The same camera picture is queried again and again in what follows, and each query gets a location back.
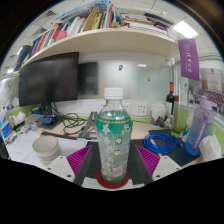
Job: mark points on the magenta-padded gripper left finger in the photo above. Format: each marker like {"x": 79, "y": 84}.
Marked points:
{"x": 78, "y": 160}

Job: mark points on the white jar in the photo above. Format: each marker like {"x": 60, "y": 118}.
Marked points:
{"x": 158, "y": 112}

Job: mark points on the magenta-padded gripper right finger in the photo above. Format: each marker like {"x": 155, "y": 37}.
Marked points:
{"x": 150, "y": 160}

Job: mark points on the white tissue pack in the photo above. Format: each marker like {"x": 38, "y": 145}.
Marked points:
{"x": 210, "y": 148}

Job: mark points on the black computer monitor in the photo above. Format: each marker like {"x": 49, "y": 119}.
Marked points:
{"x": 48, "y": 80}

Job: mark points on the black desk mat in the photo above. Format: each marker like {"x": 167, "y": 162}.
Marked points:
{"x": 135, "y": 166}

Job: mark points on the dark wine bottle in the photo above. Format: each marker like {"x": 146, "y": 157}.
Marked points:
{"x": 170, "y": 98}

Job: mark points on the clear plastic box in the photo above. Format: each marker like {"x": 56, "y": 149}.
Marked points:
{"x": 34, "y": 120}

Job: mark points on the purple translucent water bottle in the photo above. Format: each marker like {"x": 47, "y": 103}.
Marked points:
{"x": 200, "y": 130}

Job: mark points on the purple hanging pennant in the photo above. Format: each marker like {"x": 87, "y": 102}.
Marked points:
{"x": 189, "y": 60}

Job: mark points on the handwritten white paper sheet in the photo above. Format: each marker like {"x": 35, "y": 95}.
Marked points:
{"x": 20, "y": 146}

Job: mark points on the white patterned paper cup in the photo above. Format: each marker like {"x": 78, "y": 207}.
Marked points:
{"x": 46, "y": 150}

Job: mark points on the white wall socket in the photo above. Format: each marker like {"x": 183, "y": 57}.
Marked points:
{"x": 141, "y": 109}
{"x": 127, "y": 108}

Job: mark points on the shelf unit with books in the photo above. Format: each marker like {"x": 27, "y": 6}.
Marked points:
{"x": 106, "y": 40}

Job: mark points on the small blue electronic box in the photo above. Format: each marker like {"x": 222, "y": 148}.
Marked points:
{"x": 49, "y": 119}

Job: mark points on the glass with yellow liquid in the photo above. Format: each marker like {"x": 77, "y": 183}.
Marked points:
{"x": 181, "y": 121}

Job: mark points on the group photo poster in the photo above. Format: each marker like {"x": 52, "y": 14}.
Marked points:
{"x": 213, "y": 93}

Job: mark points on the grey metal laptop stand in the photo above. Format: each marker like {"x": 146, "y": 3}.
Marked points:
{"x": 87, "y": 126}

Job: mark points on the green-labelled clear drink bottle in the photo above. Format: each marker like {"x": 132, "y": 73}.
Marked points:
{"x": 113, "y": 140}

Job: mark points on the white napkin sheet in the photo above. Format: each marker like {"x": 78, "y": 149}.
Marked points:
{"x": 89, "y": 184}

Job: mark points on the blank white paper sheet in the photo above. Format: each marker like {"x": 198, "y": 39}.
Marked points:
{"x": 71, "y": 146}

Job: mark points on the flat round red coaster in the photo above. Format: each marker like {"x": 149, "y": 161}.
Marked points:
{"x": 101, "y": 182}

